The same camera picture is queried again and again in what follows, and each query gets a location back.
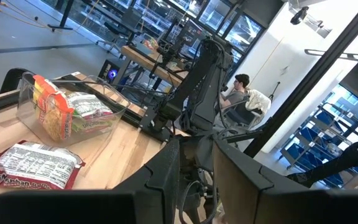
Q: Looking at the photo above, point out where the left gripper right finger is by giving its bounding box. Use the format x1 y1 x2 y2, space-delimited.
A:
212 139 358 224

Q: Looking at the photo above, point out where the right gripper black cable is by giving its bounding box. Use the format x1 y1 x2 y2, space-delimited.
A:
178 179 219 224

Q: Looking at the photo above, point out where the yellow floor cable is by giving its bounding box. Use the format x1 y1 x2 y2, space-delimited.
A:
0 2 54 29

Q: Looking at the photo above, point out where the black frame upright post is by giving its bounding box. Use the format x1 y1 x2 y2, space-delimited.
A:
244 0 358 158

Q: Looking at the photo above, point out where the blue bin storage rack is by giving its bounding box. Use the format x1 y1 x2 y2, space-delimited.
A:
280 83 358 190

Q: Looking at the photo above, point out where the background wooden workbench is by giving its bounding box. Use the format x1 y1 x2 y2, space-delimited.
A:
120 45 189 88

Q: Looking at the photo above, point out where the black computer tower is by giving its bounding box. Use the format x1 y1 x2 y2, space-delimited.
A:
98 58 127 85

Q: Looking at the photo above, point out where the black office chair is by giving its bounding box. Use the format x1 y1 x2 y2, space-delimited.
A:
216 90 272 131
96 7 143 54

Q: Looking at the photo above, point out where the black wall camera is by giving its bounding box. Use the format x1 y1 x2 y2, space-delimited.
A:
290 6 310 26

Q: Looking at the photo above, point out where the person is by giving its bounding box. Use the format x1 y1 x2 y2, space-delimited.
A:
219 73 251 110

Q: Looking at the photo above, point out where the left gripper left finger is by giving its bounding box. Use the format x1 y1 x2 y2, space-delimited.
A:
0 138 180 224

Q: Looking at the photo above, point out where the black floor stand pole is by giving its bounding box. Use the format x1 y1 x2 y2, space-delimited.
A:
47 0 75 32

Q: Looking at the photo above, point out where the black frame bracket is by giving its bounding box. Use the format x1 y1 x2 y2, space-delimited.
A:
0 67 30 95

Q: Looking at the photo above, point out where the white draped jacket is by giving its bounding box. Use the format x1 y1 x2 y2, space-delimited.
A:
246 89 272 118

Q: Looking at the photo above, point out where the orange ramen packet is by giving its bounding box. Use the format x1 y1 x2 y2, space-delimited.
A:
32 74 75 142

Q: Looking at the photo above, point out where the red and green ramen packet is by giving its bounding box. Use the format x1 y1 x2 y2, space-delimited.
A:
66 91 114 121

